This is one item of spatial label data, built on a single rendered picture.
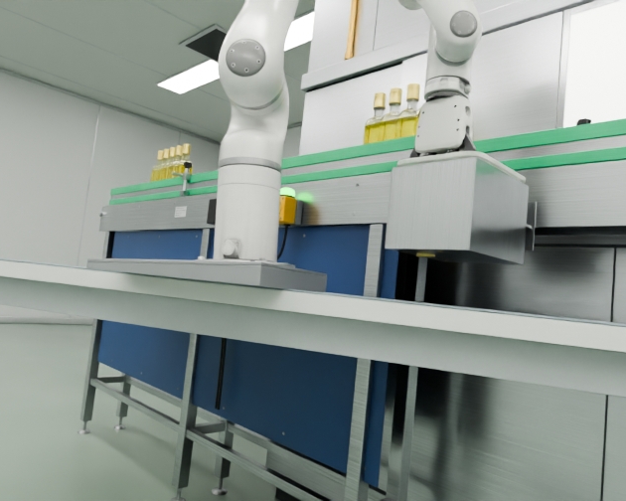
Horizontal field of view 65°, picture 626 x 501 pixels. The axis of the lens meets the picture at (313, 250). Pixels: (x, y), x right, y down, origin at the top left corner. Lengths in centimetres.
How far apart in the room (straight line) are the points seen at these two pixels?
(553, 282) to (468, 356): 55
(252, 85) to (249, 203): 21
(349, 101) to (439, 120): 85
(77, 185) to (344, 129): 550
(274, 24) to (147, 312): 58
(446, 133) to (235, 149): 39
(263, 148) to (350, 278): 46
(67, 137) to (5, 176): 87
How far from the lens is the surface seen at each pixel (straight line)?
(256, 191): 89
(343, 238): 126
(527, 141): 117
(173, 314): 94
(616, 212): 106
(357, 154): 129
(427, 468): 148
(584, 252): 128
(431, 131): 98
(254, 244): 88
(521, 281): 132
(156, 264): 80
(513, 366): 78
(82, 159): 703
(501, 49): 149
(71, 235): 690
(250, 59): 92
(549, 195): 110
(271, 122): 102
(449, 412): 141
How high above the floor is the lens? 75
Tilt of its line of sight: 5 degrees up
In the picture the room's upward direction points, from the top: 6 degrees clockwise
